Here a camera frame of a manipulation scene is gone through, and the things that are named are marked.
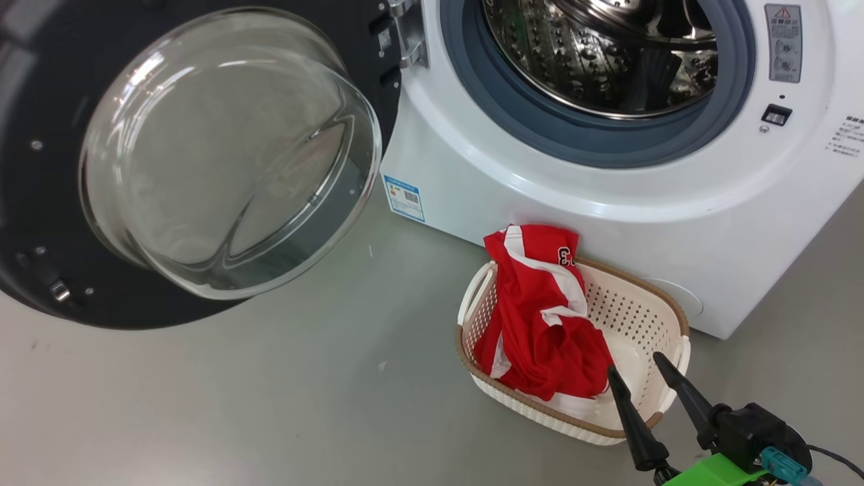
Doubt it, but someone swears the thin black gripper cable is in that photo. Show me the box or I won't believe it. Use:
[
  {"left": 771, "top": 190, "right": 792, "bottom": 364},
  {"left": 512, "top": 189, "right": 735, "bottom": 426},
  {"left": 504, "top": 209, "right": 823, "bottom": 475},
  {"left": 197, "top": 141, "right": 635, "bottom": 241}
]
[{"left": 807, "top": 444, "right": 864, "bottom": 480}]

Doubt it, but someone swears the grey warning sticker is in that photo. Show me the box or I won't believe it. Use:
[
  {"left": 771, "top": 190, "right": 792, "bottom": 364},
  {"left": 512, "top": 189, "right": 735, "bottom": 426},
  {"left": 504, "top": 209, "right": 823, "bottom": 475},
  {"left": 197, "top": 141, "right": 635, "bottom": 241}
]
[{"left": 765, "top": 4, "right": 804, "bottom": 84}]

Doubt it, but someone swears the cream laundry basket brown rim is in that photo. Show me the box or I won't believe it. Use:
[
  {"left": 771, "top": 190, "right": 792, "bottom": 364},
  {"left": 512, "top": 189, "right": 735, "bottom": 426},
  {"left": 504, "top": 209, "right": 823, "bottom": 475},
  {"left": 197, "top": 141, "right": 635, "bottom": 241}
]
[{"left": 456, "top": 256, "right": 691, "bottom": 446}]

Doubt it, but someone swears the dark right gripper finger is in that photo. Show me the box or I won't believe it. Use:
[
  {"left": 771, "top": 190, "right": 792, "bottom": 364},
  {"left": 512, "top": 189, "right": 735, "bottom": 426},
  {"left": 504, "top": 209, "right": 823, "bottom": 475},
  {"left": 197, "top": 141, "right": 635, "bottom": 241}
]
[
  {"left": 607, "top": 364, "right": 670, "bottom": 472},
  {"left": 653, "top": 352, "right": 733, "bottom": 452}
]

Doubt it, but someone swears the round white filter cover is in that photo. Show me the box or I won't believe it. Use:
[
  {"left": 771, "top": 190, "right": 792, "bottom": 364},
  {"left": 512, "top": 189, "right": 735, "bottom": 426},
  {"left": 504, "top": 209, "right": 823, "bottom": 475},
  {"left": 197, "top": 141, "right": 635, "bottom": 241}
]
[{"left": 641, "top": 278, "right": 704, "bottom": 318}]

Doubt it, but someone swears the blue energy label sticker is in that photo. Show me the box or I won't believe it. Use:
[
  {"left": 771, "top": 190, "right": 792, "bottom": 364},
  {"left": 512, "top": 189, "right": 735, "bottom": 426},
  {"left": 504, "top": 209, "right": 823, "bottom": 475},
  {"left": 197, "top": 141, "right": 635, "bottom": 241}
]
[{"left": 383, "top": 174, "right": 427, "bottom": 223}]

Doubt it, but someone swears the white front-load washing machine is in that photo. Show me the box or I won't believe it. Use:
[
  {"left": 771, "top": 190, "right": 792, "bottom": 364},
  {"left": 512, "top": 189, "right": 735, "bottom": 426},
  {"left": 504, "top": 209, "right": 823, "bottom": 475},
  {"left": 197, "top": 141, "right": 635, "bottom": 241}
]
[{"left": 379, "top": 0, "right": 864, "bottom": 340}]

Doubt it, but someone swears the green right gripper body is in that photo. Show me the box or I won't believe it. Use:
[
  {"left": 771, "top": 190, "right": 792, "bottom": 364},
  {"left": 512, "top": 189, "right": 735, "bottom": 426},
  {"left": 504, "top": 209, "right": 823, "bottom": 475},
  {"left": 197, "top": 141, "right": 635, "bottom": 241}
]
[{"left": 665, "top": 454, "right": 770, "bottom": 486}]

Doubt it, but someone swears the perforated stainless steel drum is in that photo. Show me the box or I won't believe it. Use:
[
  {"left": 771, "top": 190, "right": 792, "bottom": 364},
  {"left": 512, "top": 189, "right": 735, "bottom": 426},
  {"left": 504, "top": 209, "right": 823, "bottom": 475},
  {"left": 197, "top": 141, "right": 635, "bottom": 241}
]
[{"left": 481, "top": 0, "right": 720, "bottom": 121}]

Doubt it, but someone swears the chrome door hinge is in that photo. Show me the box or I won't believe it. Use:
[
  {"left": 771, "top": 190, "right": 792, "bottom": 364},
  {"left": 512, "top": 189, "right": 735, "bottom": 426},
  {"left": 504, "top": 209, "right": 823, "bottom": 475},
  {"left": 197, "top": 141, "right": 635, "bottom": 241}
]
[{"left": 388, "top": 0, "right": 430, "bottom": 70}]

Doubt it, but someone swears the grey rubber door seal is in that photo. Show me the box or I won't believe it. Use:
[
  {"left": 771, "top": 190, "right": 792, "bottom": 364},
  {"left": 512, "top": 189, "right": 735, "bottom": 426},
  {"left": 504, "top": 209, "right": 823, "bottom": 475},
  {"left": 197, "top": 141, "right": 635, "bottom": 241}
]
[{"left": 440, "top": 0, "right": 757, "bottom": 169}]

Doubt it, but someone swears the red and white sports jersey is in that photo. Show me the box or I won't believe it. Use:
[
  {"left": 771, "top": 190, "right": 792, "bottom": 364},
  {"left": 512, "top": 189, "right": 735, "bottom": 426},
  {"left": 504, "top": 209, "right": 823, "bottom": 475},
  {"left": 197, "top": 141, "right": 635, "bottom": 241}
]
[{"left": 474, "top": 224, "right": 615, "bottom": 402}]

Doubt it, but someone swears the teal cable connector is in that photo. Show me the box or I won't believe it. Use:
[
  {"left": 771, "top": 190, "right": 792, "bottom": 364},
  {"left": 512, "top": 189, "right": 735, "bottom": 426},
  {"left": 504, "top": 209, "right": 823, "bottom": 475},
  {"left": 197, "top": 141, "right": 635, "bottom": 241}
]
[{"left": 759, "top": 447, "right": 824, "bottom": 486}]

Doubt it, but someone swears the dark round glass washer door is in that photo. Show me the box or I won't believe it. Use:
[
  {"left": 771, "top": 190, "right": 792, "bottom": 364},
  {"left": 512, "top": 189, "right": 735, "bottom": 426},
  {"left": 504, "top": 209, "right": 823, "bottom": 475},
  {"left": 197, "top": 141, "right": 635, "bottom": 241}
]
[{"left": 0, "top": 0, "right": 406, "bottom": 330}]

